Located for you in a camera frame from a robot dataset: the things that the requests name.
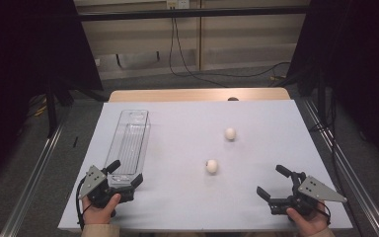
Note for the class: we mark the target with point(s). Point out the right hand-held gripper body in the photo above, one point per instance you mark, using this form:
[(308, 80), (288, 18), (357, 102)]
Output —
[(316, 191)]

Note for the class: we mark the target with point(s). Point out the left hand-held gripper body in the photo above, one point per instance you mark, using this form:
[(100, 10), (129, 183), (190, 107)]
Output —
[(93, 184)]

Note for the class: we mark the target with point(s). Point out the clear plastic tray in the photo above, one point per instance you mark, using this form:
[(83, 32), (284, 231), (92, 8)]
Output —
[(130, 141)]

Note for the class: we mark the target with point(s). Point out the white ball with dark mark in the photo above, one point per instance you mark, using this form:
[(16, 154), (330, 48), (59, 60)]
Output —
[(212, 167)]

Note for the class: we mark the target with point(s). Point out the plain white ball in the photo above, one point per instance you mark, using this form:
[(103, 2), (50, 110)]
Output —
[(230, 134)]

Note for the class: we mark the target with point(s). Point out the person's left hand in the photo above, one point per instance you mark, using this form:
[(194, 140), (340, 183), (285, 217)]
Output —
[(98, 215)]

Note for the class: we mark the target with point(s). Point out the person's right hand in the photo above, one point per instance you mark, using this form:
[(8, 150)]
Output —
[(311, 223)]

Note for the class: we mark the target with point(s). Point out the small black floor object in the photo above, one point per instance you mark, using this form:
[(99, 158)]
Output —
[(75, 142)]

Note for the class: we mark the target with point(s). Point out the pale lilac table mat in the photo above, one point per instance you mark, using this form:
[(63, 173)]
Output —
[(190, 204)]

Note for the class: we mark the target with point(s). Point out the black metal stand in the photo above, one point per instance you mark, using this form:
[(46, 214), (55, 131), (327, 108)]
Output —
[(51, 112)]

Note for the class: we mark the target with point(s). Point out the wooden table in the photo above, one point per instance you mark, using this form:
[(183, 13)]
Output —
[(177, 94)]

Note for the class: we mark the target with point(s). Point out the black curtain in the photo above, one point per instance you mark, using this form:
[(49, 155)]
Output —
[(29, 49), (358, 65)]

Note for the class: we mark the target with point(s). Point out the black horizontal bar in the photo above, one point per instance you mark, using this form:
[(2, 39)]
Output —
[(194, 14)]

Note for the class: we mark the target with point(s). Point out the metal floor rail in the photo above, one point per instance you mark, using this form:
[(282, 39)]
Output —
[(33, 184), (352, 184)]

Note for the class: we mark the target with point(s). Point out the white wall outlet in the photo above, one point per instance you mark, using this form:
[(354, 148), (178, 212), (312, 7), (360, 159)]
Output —
[(177, 4)]

